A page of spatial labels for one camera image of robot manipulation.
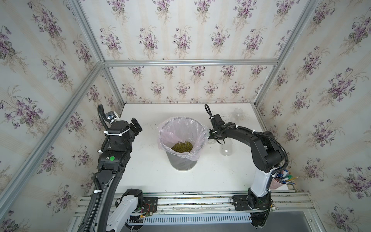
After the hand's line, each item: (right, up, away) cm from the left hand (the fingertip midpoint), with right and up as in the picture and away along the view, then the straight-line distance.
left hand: (125, 123), depth 68 cm
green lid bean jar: (+46, -13, +28) cm, 55 cm away
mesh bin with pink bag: (+27, -11, +23) cm, 37 cm away
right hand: (+47, -9, +30) cm, 56 cm away
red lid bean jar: (+55, -17, +23) cm, 62 cm away
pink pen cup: (+74, -30, +2) cm, 80 cm away
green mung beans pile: (+27, -16, +23) cm, 39 cm away
